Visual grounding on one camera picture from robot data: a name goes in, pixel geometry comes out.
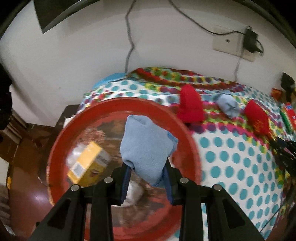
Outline red sock with gold print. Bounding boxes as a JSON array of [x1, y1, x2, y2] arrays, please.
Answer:
[[244, 100, 270, 136]]

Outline yellow cartoon medicine box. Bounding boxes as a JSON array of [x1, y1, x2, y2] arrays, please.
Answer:
[[67, 141, 111, 187]]

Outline light blue sock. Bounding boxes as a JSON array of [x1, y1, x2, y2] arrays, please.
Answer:
[[216, 94, 240, 119], [120, 115, 179, 187]]

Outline white sock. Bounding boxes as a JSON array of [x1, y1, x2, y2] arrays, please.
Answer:
[[123, 180, 144, 207]]

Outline red green snack box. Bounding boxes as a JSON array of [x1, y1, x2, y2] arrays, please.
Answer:
[[280, 102, 296, 134]]

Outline polka dot bed sheet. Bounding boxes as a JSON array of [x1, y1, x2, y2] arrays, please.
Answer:
[[78, 67, 293, 238]]

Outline orange red snack packet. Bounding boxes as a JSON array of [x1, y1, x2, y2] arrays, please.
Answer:
[[270, 88, 282, 101]]

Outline red round tray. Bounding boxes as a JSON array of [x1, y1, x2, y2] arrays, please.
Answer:
[[47, 97, 201, 240]]

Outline black power adapter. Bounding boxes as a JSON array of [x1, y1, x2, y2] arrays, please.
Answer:
[[243, 26, 263, 54]]

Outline white wall socket plate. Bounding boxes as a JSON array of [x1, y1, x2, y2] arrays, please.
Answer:
[[212, 26, 259, 62]]

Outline black hanging cable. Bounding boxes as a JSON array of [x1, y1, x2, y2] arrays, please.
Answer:
[[124, 0, 137, 74]]

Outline black wall television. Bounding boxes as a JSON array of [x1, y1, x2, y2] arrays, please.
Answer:
[[33, 0, 98, 34]]

